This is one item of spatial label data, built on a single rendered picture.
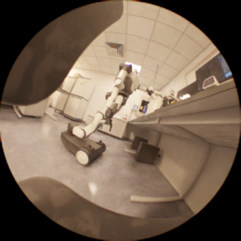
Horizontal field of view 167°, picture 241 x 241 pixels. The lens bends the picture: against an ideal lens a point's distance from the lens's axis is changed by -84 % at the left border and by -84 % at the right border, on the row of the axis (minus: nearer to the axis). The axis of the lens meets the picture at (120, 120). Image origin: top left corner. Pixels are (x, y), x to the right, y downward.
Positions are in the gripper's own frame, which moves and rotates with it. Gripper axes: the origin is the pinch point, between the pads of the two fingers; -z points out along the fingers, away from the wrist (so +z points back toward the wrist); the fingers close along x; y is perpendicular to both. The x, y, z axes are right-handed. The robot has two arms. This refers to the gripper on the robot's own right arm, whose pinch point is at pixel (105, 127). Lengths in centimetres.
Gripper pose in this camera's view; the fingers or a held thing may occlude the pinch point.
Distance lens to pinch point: 83.7
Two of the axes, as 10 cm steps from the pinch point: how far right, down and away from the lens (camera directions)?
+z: 2.3, -9.7, 0.9
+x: 9.0, 1.8, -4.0
